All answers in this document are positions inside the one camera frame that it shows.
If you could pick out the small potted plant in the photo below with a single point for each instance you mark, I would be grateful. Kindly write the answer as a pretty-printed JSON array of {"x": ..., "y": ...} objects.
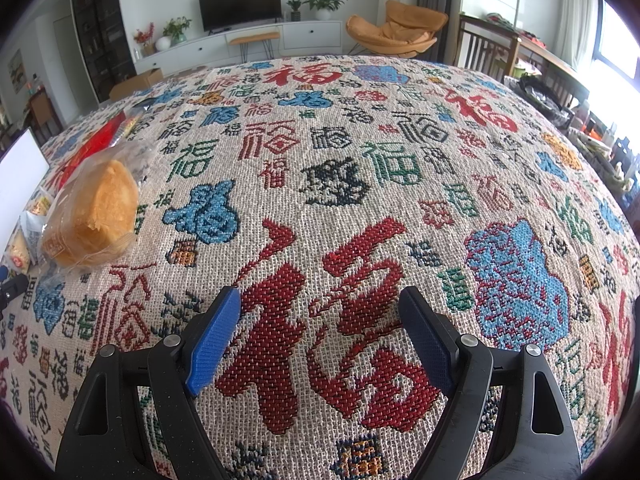
[{"x": 295, "y": 10}]

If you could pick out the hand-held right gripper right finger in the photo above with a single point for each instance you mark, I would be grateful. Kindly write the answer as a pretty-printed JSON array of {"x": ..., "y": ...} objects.
[{"x": 430, "y": 340}]

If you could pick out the white round vase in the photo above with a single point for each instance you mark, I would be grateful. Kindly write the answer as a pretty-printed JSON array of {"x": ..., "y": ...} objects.
[{"x": 162, "y": 44}]

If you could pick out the large leafy potted plant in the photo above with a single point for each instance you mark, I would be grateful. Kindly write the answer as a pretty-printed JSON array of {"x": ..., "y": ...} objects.
[{"x": 324, "y": 0}]

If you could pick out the small yellow snack packet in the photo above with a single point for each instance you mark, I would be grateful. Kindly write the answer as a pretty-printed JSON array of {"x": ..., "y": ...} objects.
[{"x": 42, "y": 205}]

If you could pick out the framed wall picture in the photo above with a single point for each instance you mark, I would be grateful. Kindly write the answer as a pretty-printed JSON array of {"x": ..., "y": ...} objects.
[{"x": 16, "y": 71}]

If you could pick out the red snack packet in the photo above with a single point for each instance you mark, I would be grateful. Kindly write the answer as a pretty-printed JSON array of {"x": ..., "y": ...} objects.
[{"x": 97, "y": 137}]

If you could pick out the yellow wafer packet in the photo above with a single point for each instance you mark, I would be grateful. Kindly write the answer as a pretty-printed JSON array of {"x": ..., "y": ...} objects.
[{"x": 16, "y": 252}]

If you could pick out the white storage box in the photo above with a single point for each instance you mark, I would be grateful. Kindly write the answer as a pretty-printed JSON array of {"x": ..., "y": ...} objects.
[{"x": 20, "y": 170}]

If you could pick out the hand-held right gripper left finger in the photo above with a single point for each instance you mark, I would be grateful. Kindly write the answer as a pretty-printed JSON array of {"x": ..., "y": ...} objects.
[{"x": 215, "y": 340}]

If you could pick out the window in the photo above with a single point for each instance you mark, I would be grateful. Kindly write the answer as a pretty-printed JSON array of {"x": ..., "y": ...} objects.
[{"x": 620, "y": 35}]

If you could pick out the black television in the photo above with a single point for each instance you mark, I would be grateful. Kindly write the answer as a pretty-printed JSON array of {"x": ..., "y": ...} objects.
[{"x": 240, "y": 5}]

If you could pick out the green plant in vase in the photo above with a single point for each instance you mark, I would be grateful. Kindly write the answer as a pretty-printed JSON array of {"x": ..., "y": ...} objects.
[{"x": 177, "y": 27}]

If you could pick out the cardboard box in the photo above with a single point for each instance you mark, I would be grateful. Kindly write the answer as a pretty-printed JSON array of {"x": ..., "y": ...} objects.
[{"x": 135, "y": 82}]

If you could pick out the bread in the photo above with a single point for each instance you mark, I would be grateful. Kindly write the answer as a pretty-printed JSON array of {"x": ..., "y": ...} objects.
[{"x": 95, "y": 210}]

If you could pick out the wooden bench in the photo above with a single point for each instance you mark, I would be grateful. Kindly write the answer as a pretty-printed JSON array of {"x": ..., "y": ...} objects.
[{"x": 252, "y": 37}]

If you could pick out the white television cabinet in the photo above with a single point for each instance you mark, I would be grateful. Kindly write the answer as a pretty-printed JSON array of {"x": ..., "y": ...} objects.
[{"x": 312, "y": 35}]

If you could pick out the red flowers in vase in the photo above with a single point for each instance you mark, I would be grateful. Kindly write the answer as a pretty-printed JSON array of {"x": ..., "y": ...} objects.
[{"x": 144, "y": 37}]

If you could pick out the wooden dining chair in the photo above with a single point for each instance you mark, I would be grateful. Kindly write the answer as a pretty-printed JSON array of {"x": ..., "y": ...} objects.
[{"x": 487, "y": 45}]

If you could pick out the small wooden side table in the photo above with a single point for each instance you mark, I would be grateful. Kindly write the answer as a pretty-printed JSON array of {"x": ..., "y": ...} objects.
[{"x": 44, "y": 107}]

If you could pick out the dark display cabinet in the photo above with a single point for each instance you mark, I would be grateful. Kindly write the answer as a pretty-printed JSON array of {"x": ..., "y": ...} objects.
[{"x": 102, "y": 25}]

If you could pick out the orange lounge chair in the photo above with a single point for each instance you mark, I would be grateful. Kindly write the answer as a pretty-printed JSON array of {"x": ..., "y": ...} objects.
[{"x": 395, "y": 30}]

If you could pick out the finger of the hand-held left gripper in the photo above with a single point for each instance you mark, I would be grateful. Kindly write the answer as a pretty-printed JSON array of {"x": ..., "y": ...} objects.
[{"x": 14, "y": 284}]

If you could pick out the printed woven blanket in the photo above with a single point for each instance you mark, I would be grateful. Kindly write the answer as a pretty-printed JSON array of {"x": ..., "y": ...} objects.
[{"x": 320, "y": 200}]

